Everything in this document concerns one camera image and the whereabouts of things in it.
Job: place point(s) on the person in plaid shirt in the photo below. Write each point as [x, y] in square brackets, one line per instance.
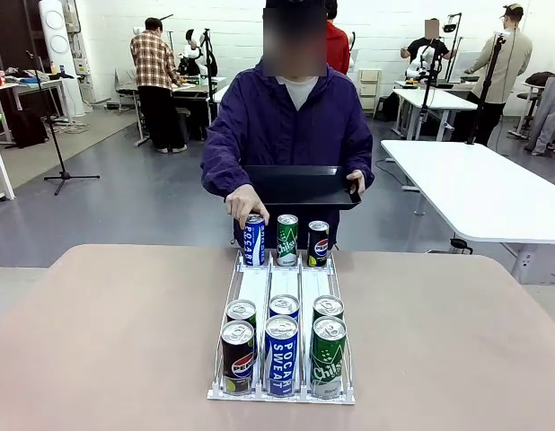
[154, 67]

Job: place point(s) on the person in red hoodie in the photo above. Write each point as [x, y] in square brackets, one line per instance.
[338, 45]

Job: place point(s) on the black Pepsi can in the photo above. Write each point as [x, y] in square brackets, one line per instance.
[238, 359]
[240, 310]
[318, 246]

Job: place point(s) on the person in purple jacket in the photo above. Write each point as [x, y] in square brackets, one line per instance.
[295, 130]

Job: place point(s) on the black tripod stand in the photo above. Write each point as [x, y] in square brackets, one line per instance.
[208, 54]

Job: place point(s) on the white lab table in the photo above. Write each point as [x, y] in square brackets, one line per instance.
[434, 99]

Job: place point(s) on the blue Pocari Sweat can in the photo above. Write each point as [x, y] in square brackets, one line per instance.
[281, 359]
[254, 244]
[284, 305]

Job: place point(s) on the person in black tee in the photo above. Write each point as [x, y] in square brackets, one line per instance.
[423, 45]

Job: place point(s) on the grey work table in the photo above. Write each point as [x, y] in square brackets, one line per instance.
[196, 87]

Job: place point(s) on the person's left hand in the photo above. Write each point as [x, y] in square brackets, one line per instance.
[356, 182]

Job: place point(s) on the tall black camera stand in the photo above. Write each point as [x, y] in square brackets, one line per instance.
[486, 90]

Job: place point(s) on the large white table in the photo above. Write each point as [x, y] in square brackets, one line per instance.
[475, 188]

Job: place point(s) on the person's left forearm purple sleeve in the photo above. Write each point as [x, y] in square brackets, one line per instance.
[366, 161]

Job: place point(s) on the white drawer cabinet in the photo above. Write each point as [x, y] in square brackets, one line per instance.
[369, 87]

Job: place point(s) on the grey hanging coat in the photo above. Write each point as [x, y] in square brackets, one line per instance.
[547, 116]

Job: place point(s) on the green Chilsung cider can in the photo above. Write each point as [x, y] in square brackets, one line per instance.
[328, 306]
[328, 359]
[287, 242]

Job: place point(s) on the person's right forearm purple sleeve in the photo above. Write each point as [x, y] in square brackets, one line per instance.
[219, 177]

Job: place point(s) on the black bag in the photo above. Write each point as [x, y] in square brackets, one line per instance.
[28, 128]

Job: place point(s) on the white tower air conditioner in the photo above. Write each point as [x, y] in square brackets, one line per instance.
[57, 45]

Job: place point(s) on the person's right hand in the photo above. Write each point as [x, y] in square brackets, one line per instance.
[244, 202]

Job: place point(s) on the person in beige coat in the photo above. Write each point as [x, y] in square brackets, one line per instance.
[502, 63]

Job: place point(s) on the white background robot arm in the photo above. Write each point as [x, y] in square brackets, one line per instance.
[419, 63]

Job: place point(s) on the white cluttered desk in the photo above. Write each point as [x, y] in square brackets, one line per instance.
[26, 83]

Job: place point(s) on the black microphone stand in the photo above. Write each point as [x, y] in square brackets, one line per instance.
[57, 148]

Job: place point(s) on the white humanoid robot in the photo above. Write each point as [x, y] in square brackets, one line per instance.
[191, 54]

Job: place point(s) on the black plastic tray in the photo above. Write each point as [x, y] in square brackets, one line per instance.
[300, 186]

